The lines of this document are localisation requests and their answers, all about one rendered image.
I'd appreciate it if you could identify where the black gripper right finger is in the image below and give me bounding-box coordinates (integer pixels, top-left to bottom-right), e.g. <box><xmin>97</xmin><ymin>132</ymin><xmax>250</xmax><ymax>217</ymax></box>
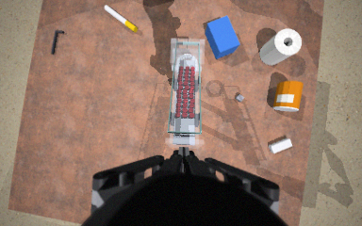
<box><xmin>183</xmin><ymin>147</ymin><xmax>280</xmax><ymax>214</ymax></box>

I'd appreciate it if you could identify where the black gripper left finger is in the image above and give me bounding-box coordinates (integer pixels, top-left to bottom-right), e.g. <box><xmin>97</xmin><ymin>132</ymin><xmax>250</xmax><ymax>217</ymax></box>
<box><xmin>90</xmin><ymin>147</ymin><xmax>184</xmax><ymax>214</ymax></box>

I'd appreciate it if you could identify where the white hollow cylinder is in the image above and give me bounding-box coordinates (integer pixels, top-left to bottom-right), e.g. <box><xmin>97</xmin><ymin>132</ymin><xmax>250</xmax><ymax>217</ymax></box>
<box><xmin>259</xmin><ymin>29</ymin><xmax>302</xmax><ymax>65</ymax></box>

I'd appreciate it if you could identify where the blue block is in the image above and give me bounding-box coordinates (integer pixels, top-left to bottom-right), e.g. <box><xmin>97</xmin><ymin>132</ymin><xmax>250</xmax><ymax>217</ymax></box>
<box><xmin>205</xmin><ymin>16</ymin><xmax>239</xmax><ymax>59</ymax></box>

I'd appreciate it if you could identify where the white marker with yellow cap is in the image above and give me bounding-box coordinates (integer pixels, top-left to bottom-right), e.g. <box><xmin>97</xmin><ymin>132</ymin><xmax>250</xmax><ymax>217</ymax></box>
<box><xmin>105</xmin><ymin>5</ymin><xmax>138</xmax><ymax>32</ymax></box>

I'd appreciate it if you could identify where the orange pill bottle with white label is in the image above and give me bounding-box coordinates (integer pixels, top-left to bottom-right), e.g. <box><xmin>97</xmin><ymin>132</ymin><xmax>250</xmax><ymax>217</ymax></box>
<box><xmin>273</xmin><ymin>81</ymin><xmax>303</xmax><ymax>112</ymax></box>

